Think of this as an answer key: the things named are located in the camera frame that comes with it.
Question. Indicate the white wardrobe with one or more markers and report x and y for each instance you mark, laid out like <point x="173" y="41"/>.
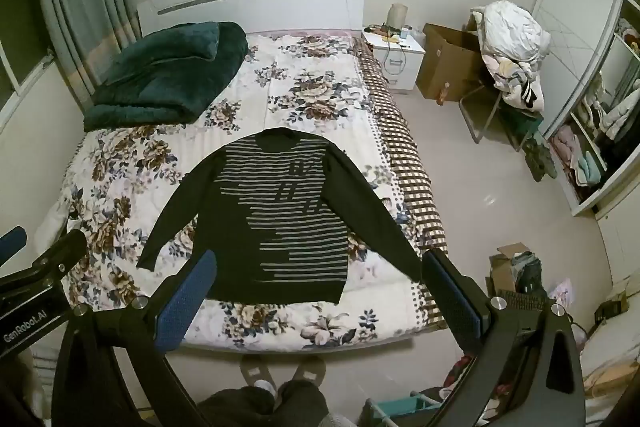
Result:
<point x="570" y="32"/>

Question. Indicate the plaid bed sheet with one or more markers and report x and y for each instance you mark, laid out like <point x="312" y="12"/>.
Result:
<point x="400" y="137"/>

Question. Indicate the white bed headboard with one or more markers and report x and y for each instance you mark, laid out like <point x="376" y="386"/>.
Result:
<point x="250" y="2"/>

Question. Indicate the white nightstand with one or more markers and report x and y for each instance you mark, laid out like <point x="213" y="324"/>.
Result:
<point x="397" y="59"/>

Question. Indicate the floral bed quilt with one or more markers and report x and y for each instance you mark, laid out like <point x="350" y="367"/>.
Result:
<point x="300" y="82"/>

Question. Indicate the small open cardboard box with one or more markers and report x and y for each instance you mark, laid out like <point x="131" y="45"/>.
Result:
<point x="505" y="269"/>

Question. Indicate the dark green shoes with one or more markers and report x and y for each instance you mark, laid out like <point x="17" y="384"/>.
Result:
<point x="540" y="159"/>

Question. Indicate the large brown cardboard box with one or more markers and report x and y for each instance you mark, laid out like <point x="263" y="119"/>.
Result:
<point x="445" y="62"/>

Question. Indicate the person's legs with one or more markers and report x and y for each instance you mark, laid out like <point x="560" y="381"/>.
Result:
<point x="265" y="407"/>

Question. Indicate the metal folding chair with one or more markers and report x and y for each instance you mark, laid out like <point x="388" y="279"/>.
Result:
<point x="480" y="107"/>

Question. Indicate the dark green plush blanket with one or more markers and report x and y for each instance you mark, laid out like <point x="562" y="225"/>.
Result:
<point x="165" y="72"/>

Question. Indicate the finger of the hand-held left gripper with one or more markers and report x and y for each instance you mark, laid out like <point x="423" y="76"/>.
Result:
<point x="12" y="243"/>
<point x="65" y="252"/>

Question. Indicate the pink paper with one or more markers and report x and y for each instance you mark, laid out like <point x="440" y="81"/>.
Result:
<point x="561" y="292"/>

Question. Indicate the teal storage rack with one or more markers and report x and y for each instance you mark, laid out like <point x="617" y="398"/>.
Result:
<point x="395" y="407"/>

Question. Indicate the small black device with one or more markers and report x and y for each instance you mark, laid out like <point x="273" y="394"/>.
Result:
<point x="610" y="309"/>

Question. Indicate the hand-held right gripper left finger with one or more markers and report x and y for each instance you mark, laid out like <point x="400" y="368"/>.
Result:
<point x="185" y="302"/>

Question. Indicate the beige slipper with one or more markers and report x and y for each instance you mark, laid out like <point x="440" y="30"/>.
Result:
<point x="310" y="372"/>
<point x="255" y="369"/>

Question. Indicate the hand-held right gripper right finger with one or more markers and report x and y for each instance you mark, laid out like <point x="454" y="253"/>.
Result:
<point x="452" y="292"/>

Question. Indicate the window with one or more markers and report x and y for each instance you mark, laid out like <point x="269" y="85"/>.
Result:
<point x="20" y="72"/>

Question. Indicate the pile of clothes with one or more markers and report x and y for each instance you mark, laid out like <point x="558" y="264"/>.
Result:
<point x="510" y="42"/>

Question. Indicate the dark striped sweater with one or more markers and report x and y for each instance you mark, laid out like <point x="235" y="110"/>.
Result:
<point x="280" y="217"/>

